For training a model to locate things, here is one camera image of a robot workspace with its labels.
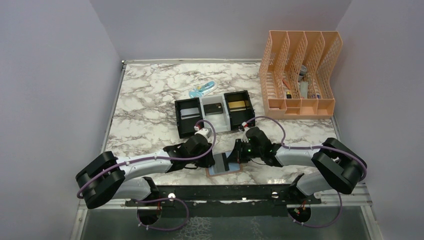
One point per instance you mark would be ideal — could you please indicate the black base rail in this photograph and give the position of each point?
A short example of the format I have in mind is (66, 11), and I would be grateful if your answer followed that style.
(275, 193)

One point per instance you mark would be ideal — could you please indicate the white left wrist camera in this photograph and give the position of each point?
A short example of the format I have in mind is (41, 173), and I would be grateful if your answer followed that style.
(203, 131)

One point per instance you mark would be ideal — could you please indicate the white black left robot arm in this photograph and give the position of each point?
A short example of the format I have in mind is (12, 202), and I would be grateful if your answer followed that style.
(109, 177)

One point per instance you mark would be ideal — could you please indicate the brown leather card holder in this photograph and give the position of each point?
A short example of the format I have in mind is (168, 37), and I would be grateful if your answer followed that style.
(234, 168)

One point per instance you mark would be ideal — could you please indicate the silver credit card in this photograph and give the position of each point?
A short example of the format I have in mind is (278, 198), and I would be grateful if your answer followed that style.
(189, 113)

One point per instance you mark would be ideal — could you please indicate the grey staples box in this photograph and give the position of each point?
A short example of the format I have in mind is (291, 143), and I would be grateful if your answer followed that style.
(303, 88)

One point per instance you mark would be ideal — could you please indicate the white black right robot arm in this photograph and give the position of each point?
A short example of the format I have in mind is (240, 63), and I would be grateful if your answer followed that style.
(337, 167)

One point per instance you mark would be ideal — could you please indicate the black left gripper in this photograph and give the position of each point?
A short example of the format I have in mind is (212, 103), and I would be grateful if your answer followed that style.
(208, 161)

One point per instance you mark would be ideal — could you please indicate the white tray bin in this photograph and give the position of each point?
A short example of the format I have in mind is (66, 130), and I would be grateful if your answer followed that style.
(220, 122)

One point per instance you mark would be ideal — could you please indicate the gold credit card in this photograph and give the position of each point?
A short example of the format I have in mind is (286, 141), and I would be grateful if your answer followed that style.
(235, 106)

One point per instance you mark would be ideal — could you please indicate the blue packaged tool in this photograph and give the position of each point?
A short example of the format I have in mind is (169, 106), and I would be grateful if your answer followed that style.
(203, 90)

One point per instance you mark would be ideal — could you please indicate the black credit card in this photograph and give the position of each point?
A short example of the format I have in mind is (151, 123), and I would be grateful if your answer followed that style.
(213, 109)

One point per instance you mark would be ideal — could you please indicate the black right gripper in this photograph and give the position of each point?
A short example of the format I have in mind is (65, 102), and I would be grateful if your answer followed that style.
(237, 155)

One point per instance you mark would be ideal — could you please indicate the peach plastic file organizer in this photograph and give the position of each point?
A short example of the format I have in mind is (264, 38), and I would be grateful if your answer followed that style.
(295, 73)

